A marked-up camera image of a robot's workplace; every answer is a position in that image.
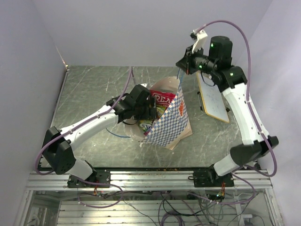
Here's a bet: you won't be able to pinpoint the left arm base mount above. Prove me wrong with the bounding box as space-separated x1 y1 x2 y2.
67 169 111 188

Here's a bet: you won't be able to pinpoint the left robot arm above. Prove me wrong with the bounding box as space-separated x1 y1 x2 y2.
41 85 157 187

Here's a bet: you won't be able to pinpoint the yellow green candy bag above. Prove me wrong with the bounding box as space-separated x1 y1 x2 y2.
138 106 167 136

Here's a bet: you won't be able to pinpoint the pink chips bag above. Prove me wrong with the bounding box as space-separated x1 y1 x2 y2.
150 90 175 108

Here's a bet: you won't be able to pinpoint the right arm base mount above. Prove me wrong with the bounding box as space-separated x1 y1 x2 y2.
188 168 234 187

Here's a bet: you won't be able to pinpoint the checkered paper bag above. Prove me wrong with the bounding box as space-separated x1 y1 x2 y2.
105 68 193 151

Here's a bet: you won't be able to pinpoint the tangled floor cables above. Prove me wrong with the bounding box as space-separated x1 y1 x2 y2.
75 183 259 226

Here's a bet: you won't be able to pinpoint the aluminium frame rail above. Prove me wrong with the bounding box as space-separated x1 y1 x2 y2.
25 170 273 191

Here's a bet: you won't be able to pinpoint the small whiteboard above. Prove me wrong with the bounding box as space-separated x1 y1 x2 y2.
196 72 230 123

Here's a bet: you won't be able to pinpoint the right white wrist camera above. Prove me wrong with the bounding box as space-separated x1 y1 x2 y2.
190 30 208 54

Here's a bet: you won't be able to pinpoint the black marker pen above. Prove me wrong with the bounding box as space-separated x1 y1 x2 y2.
197 91 203 112

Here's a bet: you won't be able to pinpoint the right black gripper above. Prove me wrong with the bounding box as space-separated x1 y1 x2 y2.
175 43 217 75

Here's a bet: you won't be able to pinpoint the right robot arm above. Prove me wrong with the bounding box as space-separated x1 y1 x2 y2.
176 35 279 186

